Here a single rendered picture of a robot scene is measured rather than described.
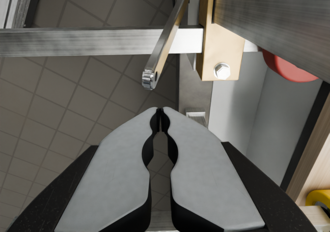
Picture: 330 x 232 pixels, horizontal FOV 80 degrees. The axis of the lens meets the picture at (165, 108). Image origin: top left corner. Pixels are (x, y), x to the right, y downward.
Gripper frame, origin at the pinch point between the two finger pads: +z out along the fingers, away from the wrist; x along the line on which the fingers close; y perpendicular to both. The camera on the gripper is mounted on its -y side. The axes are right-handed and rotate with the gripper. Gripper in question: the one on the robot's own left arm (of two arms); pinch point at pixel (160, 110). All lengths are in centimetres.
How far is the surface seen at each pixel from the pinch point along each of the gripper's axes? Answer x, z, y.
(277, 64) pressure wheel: 12.8, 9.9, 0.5
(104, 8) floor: -27, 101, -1
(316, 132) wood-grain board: 23.1, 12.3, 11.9
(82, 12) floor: -39, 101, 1
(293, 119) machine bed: 27.8, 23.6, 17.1
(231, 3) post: 6.1, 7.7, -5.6
